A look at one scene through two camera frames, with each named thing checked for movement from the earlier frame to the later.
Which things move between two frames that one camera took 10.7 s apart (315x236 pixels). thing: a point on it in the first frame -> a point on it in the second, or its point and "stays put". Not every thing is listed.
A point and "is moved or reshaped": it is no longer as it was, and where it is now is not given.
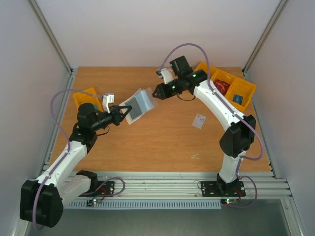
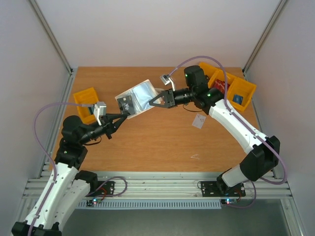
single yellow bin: x=81 y=98 stays put
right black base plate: x=216 y=189 stays put
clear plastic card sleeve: x=146 y=100 is moved or reshaped
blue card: x=237 y=99 stays put
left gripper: x=117 y=117 -> x=107 y=121
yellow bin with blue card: x=240 y=93 stays put
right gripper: x=164 y=90 -> x=169 y=99
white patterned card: x=199 y=121 stays put
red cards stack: x=222 y=86 stays put
